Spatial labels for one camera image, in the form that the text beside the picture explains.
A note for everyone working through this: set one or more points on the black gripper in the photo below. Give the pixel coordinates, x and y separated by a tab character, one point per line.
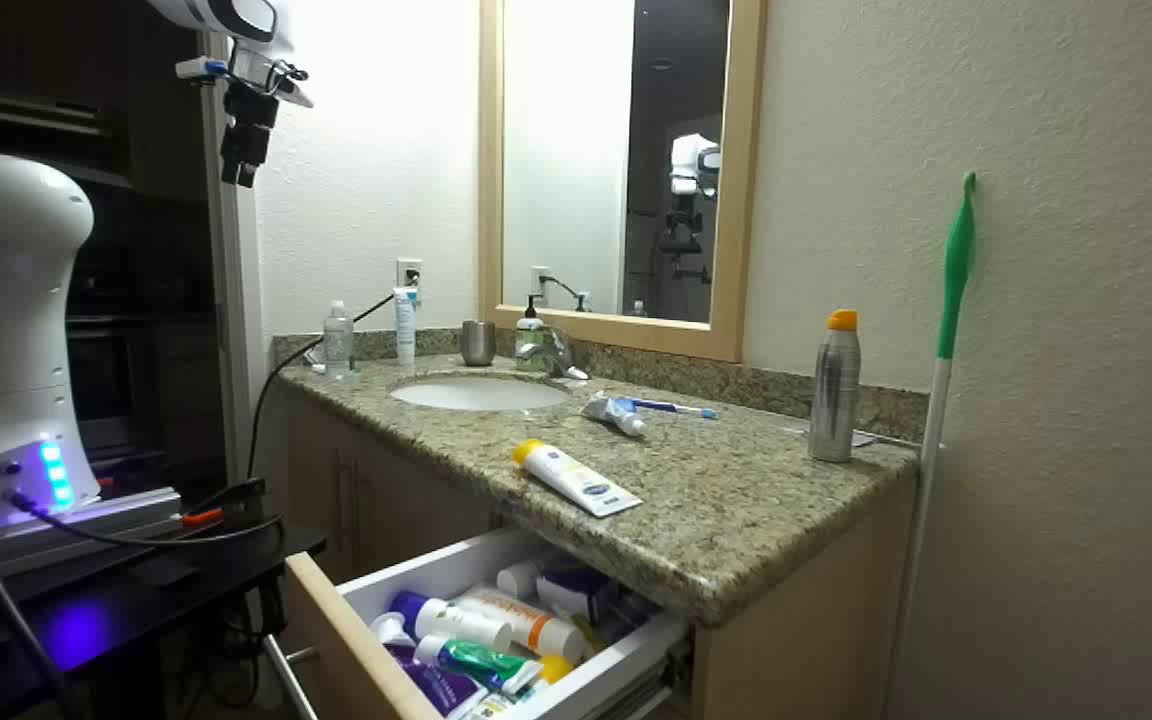
248	121

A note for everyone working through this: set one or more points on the wooden white-lined drawer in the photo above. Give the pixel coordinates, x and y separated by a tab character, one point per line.
362	652

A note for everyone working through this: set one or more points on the clear plastic water bottle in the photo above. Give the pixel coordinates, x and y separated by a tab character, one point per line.
339	343

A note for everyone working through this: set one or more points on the tall white blue tube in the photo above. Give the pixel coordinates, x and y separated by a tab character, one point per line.
407	324

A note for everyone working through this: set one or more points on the grey metal cup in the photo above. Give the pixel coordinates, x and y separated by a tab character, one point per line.
479	343

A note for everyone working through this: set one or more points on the white oval sink basin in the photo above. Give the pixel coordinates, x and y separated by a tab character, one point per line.
479	395

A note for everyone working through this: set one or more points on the clear soap pump dispenser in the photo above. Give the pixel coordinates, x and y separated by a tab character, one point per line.
531	339

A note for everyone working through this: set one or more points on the chrome faucet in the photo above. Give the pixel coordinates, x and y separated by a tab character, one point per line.
558	355

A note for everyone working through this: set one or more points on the grey toothpaste tube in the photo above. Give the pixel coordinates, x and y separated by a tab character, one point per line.
616	416

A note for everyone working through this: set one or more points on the white yellow-capped sunscreen tube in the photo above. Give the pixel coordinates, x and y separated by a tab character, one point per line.
578	480

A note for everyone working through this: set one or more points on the black robot cart table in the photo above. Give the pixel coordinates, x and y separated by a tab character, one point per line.
96	613

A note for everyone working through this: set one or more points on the blue white toothbrush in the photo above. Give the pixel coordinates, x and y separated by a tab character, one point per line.
661	404

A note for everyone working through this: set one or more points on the small white bottle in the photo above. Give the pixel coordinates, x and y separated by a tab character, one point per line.
522	577

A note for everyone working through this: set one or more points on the white bottle with blue cap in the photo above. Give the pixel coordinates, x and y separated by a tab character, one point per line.
456	622

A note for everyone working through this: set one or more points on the white orange lotion tube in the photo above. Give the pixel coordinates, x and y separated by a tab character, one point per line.
531	622

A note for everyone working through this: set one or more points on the dark blue box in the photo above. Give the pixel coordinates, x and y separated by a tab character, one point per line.
583	592

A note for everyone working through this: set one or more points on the green white tube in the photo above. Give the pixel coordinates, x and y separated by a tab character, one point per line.
482	662

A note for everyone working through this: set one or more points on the purple packet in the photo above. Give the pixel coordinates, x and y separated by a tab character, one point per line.
439	683

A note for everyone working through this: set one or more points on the granite top wooden vanity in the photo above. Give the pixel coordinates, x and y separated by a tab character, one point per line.
721	493

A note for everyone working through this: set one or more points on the small yellow item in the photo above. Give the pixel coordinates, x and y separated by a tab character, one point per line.
553	664

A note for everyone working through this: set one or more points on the silver orange-capped spray can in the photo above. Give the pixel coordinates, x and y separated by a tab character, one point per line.
832	390

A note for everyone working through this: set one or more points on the white wall power outlet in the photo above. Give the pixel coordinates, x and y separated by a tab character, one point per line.
411	275

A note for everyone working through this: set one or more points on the wood framed wall mirror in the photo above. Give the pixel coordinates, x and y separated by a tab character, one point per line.
616	163

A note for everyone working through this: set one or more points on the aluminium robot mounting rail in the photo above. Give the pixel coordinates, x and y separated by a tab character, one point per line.
69	525

